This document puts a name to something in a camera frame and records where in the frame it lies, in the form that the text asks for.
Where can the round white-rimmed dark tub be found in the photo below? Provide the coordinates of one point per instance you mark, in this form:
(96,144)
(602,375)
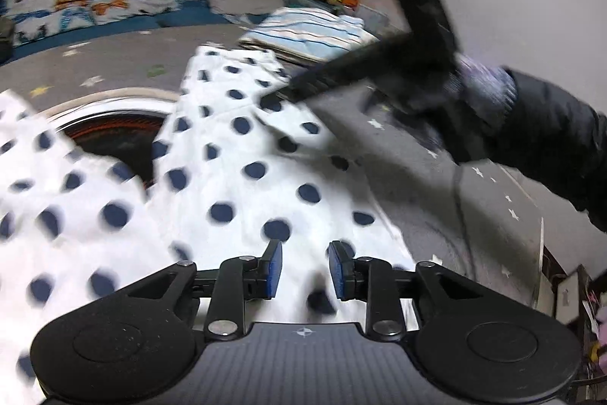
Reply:
(118,132)

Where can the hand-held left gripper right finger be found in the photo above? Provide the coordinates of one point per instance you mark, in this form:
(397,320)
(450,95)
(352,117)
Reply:
(337,271)

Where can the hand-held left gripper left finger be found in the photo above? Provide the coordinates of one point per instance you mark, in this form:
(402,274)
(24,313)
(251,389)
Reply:
(274,266)

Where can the white navy-dotted pants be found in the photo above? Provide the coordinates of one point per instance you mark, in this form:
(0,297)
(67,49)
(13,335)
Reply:
(213,177)

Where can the person's right forearm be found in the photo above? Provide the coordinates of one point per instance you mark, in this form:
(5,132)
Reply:
(545,139)

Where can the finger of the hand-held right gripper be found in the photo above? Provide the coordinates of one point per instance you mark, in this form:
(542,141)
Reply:
(332,70)

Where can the blue striped folded blanket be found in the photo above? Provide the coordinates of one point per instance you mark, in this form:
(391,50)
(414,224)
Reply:
(308,30)

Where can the dark wooden furniture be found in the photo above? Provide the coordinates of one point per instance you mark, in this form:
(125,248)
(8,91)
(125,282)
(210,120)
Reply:
(569,296)

